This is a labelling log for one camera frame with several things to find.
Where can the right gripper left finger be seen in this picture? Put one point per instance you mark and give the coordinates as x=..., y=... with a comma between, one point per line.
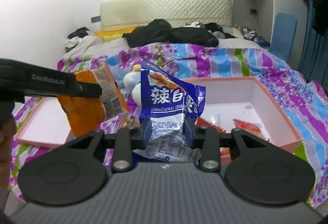
x=129, y=139

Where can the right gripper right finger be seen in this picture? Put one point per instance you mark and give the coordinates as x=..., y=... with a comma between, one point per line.
x=207, y=140

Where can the orange snack bag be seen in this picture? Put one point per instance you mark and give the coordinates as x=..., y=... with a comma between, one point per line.
x=86, y=114

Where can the blue white snack bag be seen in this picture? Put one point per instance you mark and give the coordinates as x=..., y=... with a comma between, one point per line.
x=167, y=101

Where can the red clear snack packet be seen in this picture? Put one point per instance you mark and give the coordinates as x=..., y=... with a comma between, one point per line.
x=240, y=124

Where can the person left hand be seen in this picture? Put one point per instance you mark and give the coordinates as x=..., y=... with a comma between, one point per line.
x=8, y=130

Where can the pink shoe box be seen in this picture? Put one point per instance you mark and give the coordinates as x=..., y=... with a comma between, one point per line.
x=246, y=99

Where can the pink box lid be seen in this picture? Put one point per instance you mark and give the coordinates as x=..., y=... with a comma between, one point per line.
x=47, y=126

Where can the white blue plush toy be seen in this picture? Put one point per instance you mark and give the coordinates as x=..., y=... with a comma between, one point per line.
x=132, y=84

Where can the yellow pillow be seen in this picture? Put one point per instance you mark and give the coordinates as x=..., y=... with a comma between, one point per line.
x=111, y=35

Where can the black clothes pile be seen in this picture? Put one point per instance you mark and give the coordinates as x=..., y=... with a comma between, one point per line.
x=160, y=31

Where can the cream quilted headboard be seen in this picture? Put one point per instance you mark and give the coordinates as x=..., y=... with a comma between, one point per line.
x=119, y=14

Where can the blue chair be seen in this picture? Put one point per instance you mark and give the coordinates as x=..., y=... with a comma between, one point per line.
x=283, y=36

